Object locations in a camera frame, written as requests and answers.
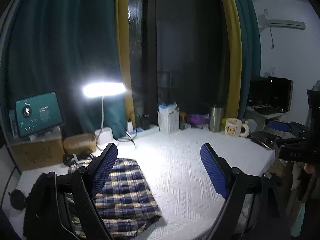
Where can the white phone charger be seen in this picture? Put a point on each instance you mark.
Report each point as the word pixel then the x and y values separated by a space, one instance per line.
pixel 129 127

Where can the stainless steel tumbler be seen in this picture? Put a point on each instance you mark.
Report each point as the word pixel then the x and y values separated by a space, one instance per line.
pixel 216 116

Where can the small red yellow can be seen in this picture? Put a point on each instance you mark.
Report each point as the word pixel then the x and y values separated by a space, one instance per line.
pixel 183 117

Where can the white air conditioner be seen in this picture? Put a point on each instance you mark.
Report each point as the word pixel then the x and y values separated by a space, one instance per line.
pixel 275 23

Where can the tablet with green screen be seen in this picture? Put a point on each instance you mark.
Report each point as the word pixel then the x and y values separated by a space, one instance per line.
pixel 37 114

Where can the black tablet on table edge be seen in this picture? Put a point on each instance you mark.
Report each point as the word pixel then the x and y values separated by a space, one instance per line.
pixel 263 139

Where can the white desk lamp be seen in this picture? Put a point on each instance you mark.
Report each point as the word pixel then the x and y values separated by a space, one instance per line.
pixel 102 90

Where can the purple cloth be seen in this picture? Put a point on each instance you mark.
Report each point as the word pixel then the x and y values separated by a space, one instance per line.
pixel 198 119

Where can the brown cardboard box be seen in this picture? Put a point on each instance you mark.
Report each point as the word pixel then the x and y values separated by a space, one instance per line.
pixel 46 150

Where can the yellow curtain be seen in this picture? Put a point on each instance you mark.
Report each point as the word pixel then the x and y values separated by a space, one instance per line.
pixel 235 57
pixel 123 44

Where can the yellow right curtain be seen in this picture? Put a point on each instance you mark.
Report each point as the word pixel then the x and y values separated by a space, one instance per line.
pixel 235 57

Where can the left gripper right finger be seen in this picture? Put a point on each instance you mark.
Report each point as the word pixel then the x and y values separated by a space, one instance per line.
pixel 265 216

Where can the black folded garment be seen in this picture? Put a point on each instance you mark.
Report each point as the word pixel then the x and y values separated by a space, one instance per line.
pixel 46 213

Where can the black computer monitor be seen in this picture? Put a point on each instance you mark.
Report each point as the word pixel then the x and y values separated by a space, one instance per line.
pixel 269 95

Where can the white power strip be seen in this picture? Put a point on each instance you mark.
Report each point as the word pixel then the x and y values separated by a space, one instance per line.
pixel 139 132

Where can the person hand on gripper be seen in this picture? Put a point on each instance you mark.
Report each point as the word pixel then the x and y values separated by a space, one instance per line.
pixel 310 169

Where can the blue yellow plaid pants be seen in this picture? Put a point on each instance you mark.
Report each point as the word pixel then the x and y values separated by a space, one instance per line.
pixel 126 203

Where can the black power adapter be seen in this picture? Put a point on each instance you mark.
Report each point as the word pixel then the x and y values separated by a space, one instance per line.
pixel 144 121

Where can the black round lens cap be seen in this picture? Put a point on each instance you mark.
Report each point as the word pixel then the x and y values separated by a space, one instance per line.
pixel 17 199

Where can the teal left curtain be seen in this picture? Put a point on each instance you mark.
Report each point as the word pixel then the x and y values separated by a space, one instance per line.
pixel 60 46

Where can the yellow left curtain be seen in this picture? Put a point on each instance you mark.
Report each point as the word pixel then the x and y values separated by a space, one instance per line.
pixel 123 44

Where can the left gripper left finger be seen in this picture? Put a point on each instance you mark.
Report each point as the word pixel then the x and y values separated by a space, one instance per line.
pixel 82 185

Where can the cream bear mug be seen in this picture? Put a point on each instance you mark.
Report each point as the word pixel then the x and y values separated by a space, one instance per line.
pixel 236 128

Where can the brown lidded food container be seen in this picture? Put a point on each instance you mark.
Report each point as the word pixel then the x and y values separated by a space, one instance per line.
pixel 79 143

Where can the white perforated plastic basket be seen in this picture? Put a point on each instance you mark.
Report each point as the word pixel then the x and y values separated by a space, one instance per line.
pixel 169 123

